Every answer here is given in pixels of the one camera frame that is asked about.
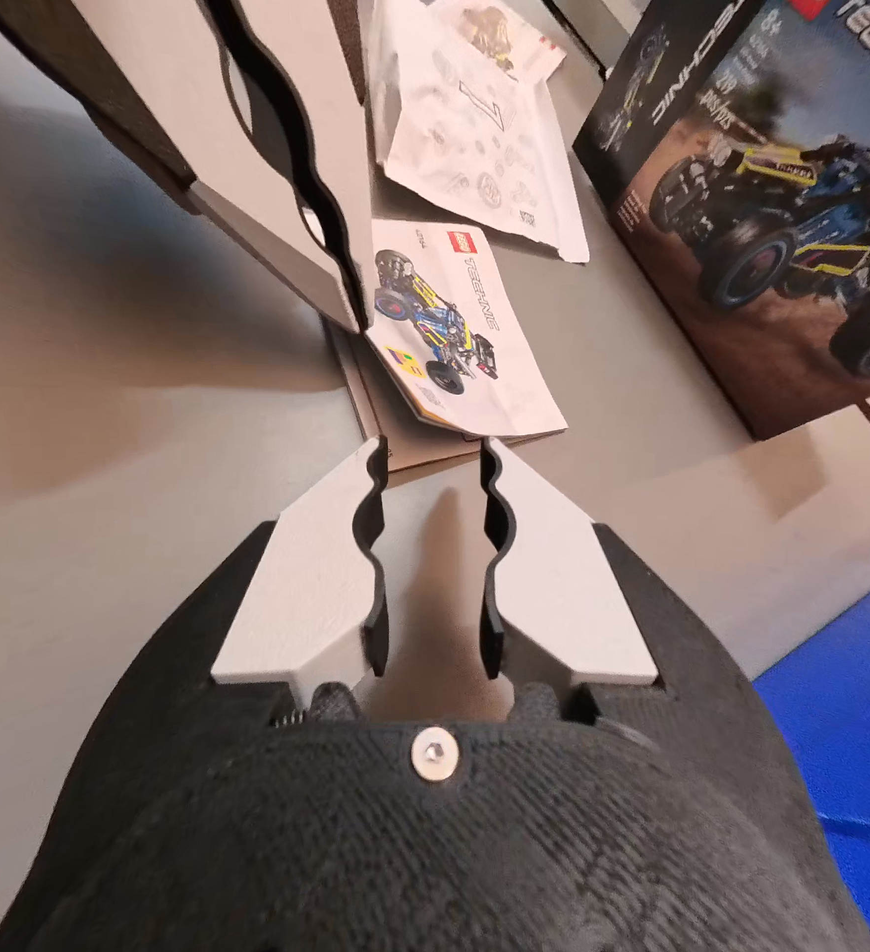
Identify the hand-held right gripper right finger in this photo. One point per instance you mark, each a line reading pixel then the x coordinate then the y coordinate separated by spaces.
pixel 576 595

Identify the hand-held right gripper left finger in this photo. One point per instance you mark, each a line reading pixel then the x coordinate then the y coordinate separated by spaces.
pixel 293 595

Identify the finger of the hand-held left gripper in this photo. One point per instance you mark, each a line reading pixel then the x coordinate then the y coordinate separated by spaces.
pixel 182 89
pixel 330 134

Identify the white printed paper bag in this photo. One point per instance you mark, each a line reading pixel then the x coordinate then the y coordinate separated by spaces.
pixel 435 149

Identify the instruction booklet with car cover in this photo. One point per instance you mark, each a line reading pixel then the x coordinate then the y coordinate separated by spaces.
pixel 509 387
pixel 375 416

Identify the black toy car set box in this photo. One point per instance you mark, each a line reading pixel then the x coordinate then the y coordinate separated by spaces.
pixel 702 297

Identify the blue plastic bin with dividers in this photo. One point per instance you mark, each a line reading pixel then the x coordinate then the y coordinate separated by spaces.
pixel 851 744

